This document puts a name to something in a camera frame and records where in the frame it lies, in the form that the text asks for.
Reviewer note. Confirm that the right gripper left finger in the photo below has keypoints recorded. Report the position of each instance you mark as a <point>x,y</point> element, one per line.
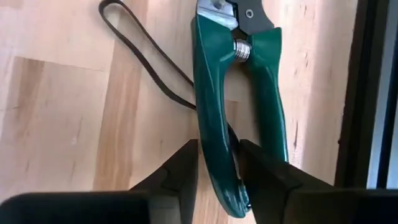
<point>93,208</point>

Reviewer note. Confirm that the black table frame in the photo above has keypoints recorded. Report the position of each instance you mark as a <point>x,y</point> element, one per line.
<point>354,93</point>

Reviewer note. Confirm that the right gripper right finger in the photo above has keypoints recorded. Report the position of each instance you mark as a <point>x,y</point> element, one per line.
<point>311,208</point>

